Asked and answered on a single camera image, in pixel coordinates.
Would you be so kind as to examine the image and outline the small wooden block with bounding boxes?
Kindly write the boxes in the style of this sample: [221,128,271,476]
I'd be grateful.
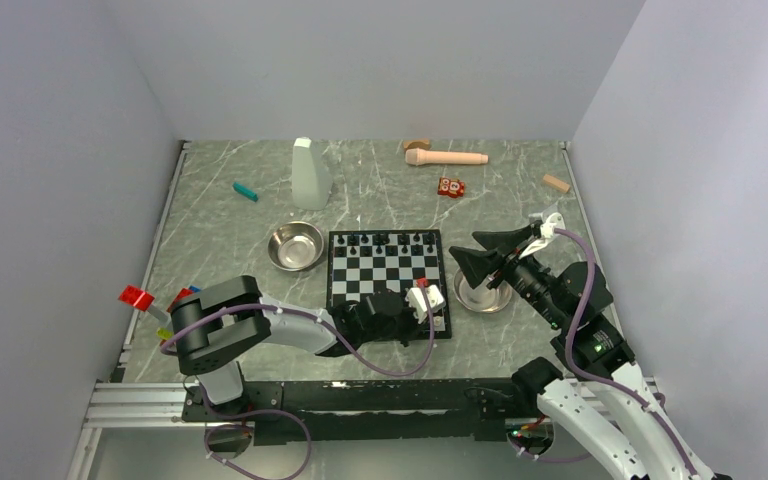
[542,174,571,194]

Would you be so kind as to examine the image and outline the red owl toy block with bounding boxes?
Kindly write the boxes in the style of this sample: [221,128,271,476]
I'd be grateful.
[437,177,465,198]

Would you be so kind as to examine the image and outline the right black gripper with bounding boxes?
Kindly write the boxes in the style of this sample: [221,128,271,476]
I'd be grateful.
[448,223,568,327]

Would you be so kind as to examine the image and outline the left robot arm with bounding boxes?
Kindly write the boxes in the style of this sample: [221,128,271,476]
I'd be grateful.
[160,275,446,420]

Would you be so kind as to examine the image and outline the red lego brick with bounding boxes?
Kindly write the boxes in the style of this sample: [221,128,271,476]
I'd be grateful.
[118,285,154,311]

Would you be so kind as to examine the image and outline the steel bowl with chess pieces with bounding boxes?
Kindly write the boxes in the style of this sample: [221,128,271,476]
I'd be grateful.
[453,270,513,314]

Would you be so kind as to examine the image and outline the empty steel bowl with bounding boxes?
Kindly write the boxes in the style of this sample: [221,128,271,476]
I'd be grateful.
[267,221,325,272]

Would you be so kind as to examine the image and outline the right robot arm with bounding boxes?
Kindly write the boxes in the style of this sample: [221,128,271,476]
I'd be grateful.
[449,213,720,479]

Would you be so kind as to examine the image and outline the grey plastic bottle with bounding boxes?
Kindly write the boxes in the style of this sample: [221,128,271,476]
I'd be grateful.
[291,137,333,211]

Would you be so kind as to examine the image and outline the black and white chessboard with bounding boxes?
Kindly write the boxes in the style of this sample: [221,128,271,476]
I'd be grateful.
[326,229,452,339]

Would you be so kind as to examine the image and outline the beige toy microphone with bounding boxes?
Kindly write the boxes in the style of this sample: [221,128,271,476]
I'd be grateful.
[405,148,489,166]

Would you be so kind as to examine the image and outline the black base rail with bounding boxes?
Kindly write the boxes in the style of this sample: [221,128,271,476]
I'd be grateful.
[180,378,547,446]

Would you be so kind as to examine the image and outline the round wooden disc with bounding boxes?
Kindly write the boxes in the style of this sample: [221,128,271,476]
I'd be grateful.
[402,138,431,151]

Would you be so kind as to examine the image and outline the red and blue lego bricks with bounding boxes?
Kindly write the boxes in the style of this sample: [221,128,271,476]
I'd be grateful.
[166,286,200,313]

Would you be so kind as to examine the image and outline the teal plastic block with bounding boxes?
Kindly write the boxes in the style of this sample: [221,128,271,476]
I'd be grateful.
[232,182,259,202]

